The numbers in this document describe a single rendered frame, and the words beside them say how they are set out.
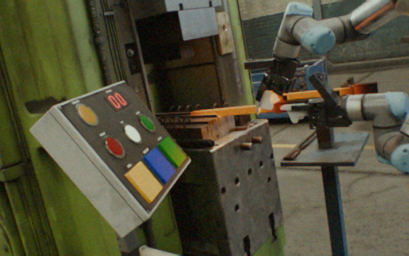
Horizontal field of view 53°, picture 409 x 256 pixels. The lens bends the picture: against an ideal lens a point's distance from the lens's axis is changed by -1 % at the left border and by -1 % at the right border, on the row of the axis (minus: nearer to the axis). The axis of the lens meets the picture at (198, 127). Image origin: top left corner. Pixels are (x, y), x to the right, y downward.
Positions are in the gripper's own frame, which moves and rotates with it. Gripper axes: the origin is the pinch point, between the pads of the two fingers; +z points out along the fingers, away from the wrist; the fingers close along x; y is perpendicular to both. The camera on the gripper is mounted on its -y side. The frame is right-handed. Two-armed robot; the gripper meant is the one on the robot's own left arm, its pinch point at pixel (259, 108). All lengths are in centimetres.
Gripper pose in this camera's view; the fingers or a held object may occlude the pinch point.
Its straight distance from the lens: 136.9
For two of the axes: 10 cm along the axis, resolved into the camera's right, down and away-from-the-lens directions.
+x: 6.0, -2.8, 7.4
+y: 7.7, 4.6, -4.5
